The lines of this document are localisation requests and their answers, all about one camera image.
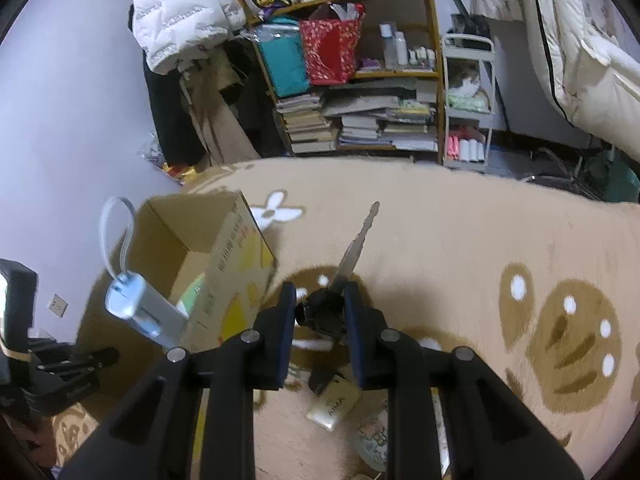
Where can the black hanging coat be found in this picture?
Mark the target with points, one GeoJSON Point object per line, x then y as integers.
{"type": "Point", "coordinates": [170, 110]}

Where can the teal bag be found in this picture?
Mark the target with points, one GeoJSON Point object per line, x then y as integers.
{"type": "Point", "coordinates": [282, 65]}

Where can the red patterned gift bag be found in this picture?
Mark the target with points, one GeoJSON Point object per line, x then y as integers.
{"type": "Point", "coordinates": [330, 50]}

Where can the pile of books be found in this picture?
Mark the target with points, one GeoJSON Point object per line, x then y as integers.
{"type": "Point", "coordinates": [305, 127]}

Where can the cream padded chair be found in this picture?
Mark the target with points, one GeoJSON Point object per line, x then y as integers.
{"type": "Point", "coordinates": [590, 50]}

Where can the pale green tissue pack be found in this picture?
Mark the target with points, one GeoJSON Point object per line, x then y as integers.
{"type": "Point", "coordinates": [467, 100]}

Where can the pile of magazines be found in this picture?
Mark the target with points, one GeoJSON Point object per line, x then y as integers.
{"type": "Point", "coordinates": [390, 120]}

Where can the clear plastic bag with packets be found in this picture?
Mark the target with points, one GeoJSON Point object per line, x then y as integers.
{"type": "Point", "coordinates": [175, 167]}

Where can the tall white plastic bottle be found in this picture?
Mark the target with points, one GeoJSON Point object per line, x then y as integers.
{"type": "Point", "coordinates": [388, 47]}

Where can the row of small bottles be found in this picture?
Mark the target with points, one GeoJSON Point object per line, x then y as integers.
{"type": "Point", "coordinates": [421, 57]}

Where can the wooden shelf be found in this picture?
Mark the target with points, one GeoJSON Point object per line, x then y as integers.
{"type": "Point", "coordinates": [435, 35]}

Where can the beige printed blanket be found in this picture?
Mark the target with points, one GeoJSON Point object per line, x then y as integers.
{"type": "Point", "coordinates": [450, 240]}

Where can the cardboard box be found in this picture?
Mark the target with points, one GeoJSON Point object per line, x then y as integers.
{"type": "Point", "coordinates": [235, 270]}

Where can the light blue power bank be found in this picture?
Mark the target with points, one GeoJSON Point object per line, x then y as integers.
{"type": "Point", "coordinates": [145, 305]}

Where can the white puffer jacket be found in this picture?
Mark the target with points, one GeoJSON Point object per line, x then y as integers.
{"type": "Point", "coordinates": [180, 10]}

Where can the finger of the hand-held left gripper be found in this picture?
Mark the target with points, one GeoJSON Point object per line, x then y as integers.
{"type": "Point", "coordinates": [85, 360]}

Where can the green bag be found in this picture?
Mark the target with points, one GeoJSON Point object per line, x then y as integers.
{"type": "Point", "coordinates": [612, 180]}

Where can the white rolling cart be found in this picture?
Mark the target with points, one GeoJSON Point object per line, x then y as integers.
{"type": "Point", "coordinates": [491, 85]}

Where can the short white plastic bottle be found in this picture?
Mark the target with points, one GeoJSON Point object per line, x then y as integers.
{"type": "Point", "coordinates": [400, 50]}

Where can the row of pink white rolls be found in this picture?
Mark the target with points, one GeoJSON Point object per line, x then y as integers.
{"type": "Point", "coordinates": [465, 149]}

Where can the black chair base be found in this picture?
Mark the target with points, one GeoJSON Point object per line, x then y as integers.
{"type": "Point", "coordinates": [555, 170]}

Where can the khaki hanging garment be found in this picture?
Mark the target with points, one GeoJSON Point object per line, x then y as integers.
{"type": "Point", "coordinates": [220, 120]}

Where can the white wall socket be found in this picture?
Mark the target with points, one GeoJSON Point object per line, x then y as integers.
{"type": "Point", "coordinates": [57, 305]}

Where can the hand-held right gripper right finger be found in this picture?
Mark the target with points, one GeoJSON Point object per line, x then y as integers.
{"type": "Point", "coordinates": [356, 340]}

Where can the key with black head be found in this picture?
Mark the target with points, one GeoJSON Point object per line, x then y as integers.
{"type": "Point", "coordinates": [325, 315]}

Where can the round cartoon printed case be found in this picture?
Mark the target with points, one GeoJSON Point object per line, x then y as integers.
{"type": "Point", "coordinates": [372, 440]}

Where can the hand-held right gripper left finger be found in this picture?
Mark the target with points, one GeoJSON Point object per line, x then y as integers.
{"type": "Point", "coordinates": [286, 340]}

